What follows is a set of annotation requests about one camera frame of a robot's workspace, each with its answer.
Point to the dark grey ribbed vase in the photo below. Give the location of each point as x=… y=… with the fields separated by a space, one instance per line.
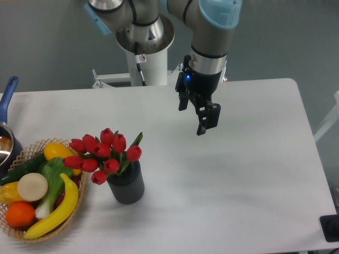
x=129 y=187

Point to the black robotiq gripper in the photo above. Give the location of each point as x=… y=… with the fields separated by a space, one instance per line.
x=200 y=87

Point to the white frame at right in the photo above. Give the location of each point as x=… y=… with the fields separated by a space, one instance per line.
x=328 y=121

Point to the yellow banana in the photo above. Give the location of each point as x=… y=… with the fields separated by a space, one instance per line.
x=59 y=215

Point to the woven wicker basket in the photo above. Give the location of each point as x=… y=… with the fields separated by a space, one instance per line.
x=28 y=153

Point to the red tulip bouquet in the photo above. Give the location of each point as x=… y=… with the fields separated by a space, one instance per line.
x=105 y=156

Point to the black device at edge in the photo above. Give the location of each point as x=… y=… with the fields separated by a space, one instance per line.
x=329 y=224

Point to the blue handled saucepan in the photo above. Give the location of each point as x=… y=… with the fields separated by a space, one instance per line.
x=10 y=146

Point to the yellow lemon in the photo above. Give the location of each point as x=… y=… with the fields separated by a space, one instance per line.
x=54 y=153

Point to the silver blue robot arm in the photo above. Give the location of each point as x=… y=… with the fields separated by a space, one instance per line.
x=145 y=34

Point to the green bok choy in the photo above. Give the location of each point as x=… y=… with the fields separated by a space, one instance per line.
x=47 y=203

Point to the white table frame bracket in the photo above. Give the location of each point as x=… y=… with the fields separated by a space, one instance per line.
x=111 y=80

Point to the yellow bell pepper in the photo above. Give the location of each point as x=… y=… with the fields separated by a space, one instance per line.
x=9 y=193

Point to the beige round disc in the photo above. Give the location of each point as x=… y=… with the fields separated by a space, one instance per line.
x=32 y=187

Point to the orange fruit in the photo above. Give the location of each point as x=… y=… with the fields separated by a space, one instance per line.
x=20 y=214

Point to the green cucumber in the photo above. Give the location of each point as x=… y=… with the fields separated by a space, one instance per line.
x=31 y=165

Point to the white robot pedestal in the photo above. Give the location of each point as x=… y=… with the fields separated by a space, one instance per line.
x=152 y=68

